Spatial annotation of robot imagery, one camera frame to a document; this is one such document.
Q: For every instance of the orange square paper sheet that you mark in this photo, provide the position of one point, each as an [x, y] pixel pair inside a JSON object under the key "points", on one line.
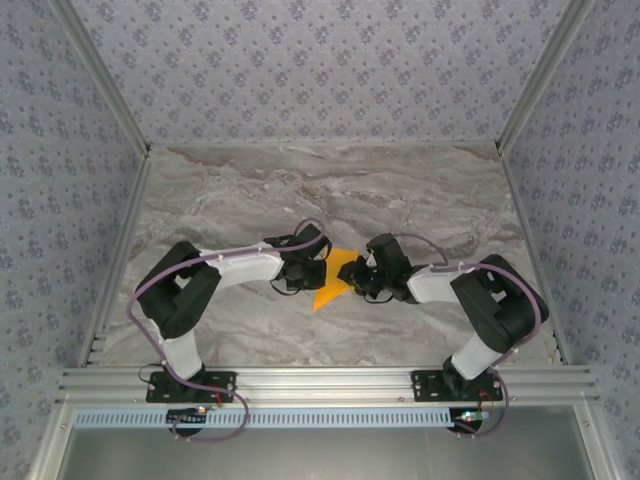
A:
{"points": [[330, 295]]}

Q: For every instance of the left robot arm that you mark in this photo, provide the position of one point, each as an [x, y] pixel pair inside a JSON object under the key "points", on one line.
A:
{"points": [[240, 267]]}

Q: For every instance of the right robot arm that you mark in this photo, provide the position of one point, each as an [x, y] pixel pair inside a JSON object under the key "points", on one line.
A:
{"points": [[500, 320]]}

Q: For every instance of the small black controller board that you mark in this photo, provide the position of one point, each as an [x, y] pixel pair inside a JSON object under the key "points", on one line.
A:
{"points": [[465, 425], [182, 416]]}

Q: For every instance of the grey metal panel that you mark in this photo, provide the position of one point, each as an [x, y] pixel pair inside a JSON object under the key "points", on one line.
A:
{"points": [[320, 455]]}

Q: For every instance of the aluminium mounting rail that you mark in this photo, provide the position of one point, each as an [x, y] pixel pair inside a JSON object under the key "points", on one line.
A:
{"points": [[320, 385]]}

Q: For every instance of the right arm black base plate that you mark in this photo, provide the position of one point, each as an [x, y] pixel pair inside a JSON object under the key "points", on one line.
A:
{"points": [[425, 387]]}

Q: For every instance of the aluminium table end rail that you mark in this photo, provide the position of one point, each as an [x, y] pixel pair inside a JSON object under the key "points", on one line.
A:
{"points": [[325, 144]]}

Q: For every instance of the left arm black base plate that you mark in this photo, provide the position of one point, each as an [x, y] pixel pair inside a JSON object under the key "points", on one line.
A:
{"points": [[225, 395]]}

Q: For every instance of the aluminium table side rail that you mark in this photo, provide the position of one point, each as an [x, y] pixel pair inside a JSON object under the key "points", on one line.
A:
{"points": [[533, 250], [121, 250]]}

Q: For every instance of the aluminium frame post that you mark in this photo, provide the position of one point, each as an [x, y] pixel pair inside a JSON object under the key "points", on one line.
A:
{"points": [[543, 75], [102, 75]]}

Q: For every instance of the aluminium frame leg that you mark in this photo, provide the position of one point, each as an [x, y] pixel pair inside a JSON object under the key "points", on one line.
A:
{"points": [[55, 450], [600, 450]]}

